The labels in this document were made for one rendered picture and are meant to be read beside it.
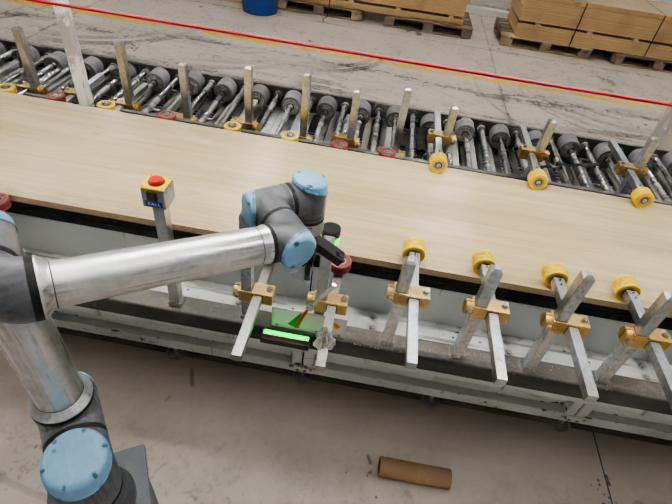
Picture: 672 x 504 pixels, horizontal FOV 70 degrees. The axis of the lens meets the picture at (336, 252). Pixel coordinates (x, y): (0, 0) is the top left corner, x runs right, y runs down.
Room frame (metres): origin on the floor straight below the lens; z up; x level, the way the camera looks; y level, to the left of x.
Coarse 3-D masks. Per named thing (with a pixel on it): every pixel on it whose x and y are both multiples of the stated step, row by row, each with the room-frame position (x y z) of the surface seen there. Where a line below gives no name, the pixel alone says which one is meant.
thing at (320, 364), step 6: (336, 276) 1.18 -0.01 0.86; (342, 276) 1.19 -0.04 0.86; (336, 282) 1.15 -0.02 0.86; (336, 288) 1.12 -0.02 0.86; (330, 306) 1.04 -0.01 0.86; (330, 312) 1.01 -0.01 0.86; (330, 318) 0.99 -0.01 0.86; (324, 324) 0.96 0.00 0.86; (330, 324) 0.96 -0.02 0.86; (330, 330) 0.94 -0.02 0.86; (324, 348) 0.87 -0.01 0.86; (318, 354) 0.84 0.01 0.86; (324, 354) 0.85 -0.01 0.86; (318, 360) 0.82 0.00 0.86; (324, 360) 0.83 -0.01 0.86; (318, 366) 0.80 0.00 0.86; (324, 366) 0.80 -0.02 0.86
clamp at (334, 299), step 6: (312, 294) 1.07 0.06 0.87; (330, 294) 1.08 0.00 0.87; (336, 294) 1.08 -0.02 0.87; (342, 294) 1.09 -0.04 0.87; (312, 300) 1.05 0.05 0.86; (324, 300) 1.05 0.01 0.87; (330, 300) 1.05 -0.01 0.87; (336, 300) 1.06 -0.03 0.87; (318, 306) 1.04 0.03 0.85; (324, 306) 1.04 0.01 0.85; (336, 306) 1.04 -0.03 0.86; (342, 306) 1.04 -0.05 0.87; (336, 312) 1.04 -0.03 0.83; (342, 312) 1.04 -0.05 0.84
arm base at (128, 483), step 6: (120, 468) 0.52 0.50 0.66; (126, 474) 0.51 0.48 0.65; (126, 480) 0.49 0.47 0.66; (132, 480) 0.50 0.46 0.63; (126, 486) 0.47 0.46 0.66; (132, 486) 0.49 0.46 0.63; (120, 492) 0.45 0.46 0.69; (126, 492) 0.46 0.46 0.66; (132, 492) 0.47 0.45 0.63; (120, 498) 0.44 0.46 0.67; (126, 498) 0.45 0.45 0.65; (132, 498) 0.46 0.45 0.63
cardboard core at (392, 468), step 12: (384, 468) 0.89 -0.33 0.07; (396, 468) 0.90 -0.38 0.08; (408, 468) 0.90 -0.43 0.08; (420, 468) 0.91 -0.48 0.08; (432, 468) 0.92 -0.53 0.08; (444, 468) 0.93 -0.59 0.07; (408, 480) 0.87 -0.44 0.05; (420, 480) 0.87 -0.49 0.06; (432, 480) 0.87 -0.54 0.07; (444, 480) 0.88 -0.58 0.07
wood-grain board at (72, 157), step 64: (0, 128) 1.72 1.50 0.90; (64, 128) 1.80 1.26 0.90; (128, 128) 1.88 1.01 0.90; (192, 128) 1.96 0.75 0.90; (0, 192) 1.31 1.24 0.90; (64, 192) 1.36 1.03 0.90; (128, 192) 1.42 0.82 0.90; (192, 192) 1.48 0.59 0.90; (384, 192) 1.67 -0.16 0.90; (448, 192) 1.74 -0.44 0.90; (512, 192) 1.82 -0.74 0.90; (576, 192) 1.90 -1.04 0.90; (384, 256) 1.27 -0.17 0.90; (448, 256) 1.33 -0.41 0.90; (512, 256) 1.38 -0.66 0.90; (576, 256) 1.44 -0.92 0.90; (640, 256) 1.50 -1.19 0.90
